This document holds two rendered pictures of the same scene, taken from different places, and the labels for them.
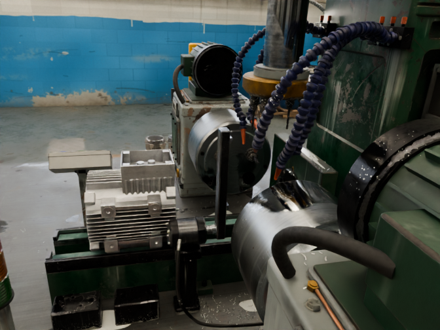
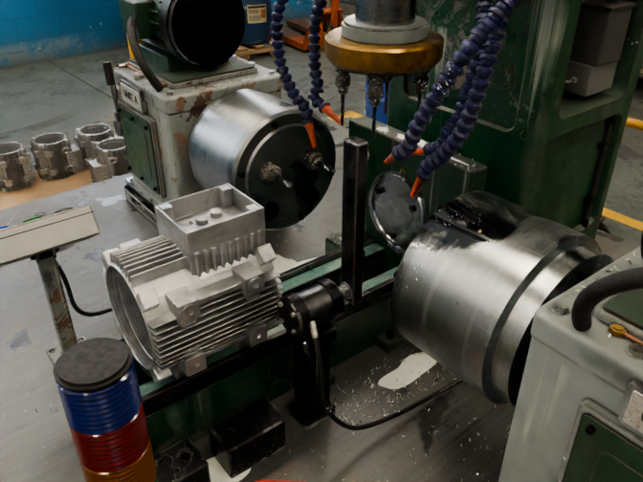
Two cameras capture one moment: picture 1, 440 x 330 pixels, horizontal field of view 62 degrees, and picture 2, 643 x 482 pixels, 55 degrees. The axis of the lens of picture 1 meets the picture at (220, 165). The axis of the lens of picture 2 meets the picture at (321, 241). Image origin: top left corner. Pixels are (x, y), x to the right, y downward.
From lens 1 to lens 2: 0.35 m
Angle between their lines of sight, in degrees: 23
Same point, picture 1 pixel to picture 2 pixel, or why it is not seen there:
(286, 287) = (589, 340)
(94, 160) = (68, 229)
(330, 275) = (630, 312)
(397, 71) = (556, 13)
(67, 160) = (19, 241)
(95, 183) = (146, 271)
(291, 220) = (506, 252)
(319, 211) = (534, 231)
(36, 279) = (39, 461)
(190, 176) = not seen: hidden behind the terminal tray
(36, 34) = not seen: outside the picture
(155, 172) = (238, 229)
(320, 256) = not seen: hidden behind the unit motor
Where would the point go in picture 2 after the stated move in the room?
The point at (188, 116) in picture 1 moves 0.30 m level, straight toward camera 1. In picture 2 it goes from (178, 112) to (233, 164)
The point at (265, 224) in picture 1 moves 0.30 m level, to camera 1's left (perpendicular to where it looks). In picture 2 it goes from (465, 268) to (232, 329)
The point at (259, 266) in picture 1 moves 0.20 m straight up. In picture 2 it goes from (482, 325) to (508, 171)
